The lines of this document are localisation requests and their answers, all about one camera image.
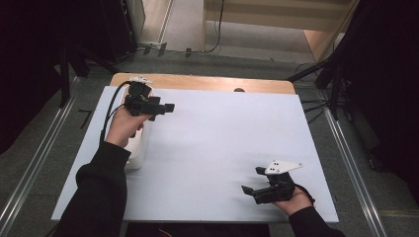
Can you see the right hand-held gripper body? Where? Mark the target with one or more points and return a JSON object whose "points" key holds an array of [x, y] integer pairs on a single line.
{"points": [[276, 190]]}

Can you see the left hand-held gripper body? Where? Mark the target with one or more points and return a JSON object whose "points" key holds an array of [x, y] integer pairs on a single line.
{"points": [[140, 103]]}

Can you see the person's right hand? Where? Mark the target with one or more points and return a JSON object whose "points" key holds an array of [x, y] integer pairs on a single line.
{"points": [[295, 201]]}

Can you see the person's left hand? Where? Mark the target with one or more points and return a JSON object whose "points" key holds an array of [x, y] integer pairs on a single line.
{"points": [[123, 126]]}

